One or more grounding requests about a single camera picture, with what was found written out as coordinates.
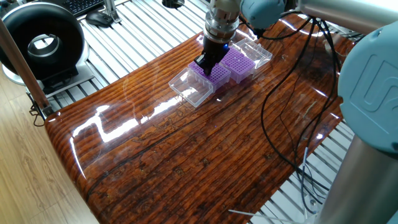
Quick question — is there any black cable bundle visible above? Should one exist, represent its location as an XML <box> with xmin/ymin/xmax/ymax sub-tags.
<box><xmin>29</xmin><ymin>93</ymin><xmax>47</xmax><ymax>128</ymax></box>

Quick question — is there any brown frame post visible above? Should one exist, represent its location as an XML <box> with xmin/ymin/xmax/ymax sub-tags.
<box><xmin>0</xmin><ymin>17</ymin><xmax>54</xmax><ymax>118</ymax></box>

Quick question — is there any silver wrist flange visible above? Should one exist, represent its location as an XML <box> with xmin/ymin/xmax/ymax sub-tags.
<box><xmin>203</xmin><ymin>0</ymin><xmax>241</xmax><ymax>43</ymax></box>

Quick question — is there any black computer keyboard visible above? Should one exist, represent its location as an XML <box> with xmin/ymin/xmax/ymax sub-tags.
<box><xmin>58</xmin><ymin>0</ymin><xmax>106</xmax><ymax>17</ymax></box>

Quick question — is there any thin cable grey sleeve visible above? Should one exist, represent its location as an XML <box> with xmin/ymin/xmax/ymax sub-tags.
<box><xmin>279</xmin><ymin>27</ymin><xmax>327</xmax><ymax>206</ymax></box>

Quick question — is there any small aluminium bracket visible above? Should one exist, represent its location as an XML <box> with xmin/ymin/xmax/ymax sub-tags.
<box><xmin>103</xmin><ymin>0</ymin><xmax>122</xmax><ymax>24</ymax></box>

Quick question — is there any black round disc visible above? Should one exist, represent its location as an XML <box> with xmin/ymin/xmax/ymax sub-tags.
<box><xmin>161</xmin><ymin>0</ymin><xmax>185</xmax><ymax>9</ymax></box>

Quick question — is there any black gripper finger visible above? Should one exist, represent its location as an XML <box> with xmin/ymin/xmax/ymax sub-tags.
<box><xmin>193</xmin><ymin>55</ymin><xmax>216</xmax><ymax>77</ymax></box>
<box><xmin>213</xmin><ymin>58</ymin><xmax>224</xmax><ymax>75</ymax></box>

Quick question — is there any purple tip holder clear lid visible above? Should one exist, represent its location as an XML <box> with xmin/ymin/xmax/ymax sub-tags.
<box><xmin>169</xmin><ymin>60</ymin><xmax>233</xmax><ymax>108</ymax></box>
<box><xmin>220</xmin><ymin>37</ymin><xmax>273</xmax><ymax>84</ymax></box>

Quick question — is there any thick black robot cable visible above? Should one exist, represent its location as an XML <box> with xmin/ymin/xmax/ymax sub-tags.
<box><xmin>239</xmin><ymin>15</ymin><xmax>330</xmax><ymax>191</ymax></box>
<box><xmin>294</xmin><ymin>18</ymin><xmax>342</xmax><ymax>215</ymax></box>

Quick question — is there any black computer mouse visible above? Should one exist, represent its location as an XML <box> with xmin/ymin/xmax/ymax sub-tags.
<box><xmin>85</xmin><ymin>11</ymin><xmax>114</xmax><ymax>28</ymax></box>

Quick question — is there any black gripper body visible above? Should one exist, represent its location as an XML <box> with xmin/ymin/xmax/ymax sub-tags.
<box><xmin>201</xmin><ymin>37</ymin><xmax>231</xmax><ymax>63</ymax></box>

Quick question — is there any perforated metal plate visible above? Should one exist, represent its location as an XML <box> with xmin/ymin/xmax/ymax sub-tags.
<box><xmin>335</xmin><ymin>26</ymin><xmax>364</xmax><ymax>41</ymax></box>

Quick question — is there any glossy wood grain sheet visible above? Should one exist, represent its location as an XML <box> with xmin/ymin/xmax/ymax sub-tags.
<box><xmin>44</xmin><ymin>0</ymin><xmax>355</xmax><ymax>224</ymax></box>

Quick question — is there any black ring-shaped fan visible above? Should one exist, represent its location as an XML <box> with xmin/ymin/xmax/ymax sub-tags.
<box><xmin>0</xmin><ymin>1</ymin><xmax>94</xmax><ymax>96</ymax></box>

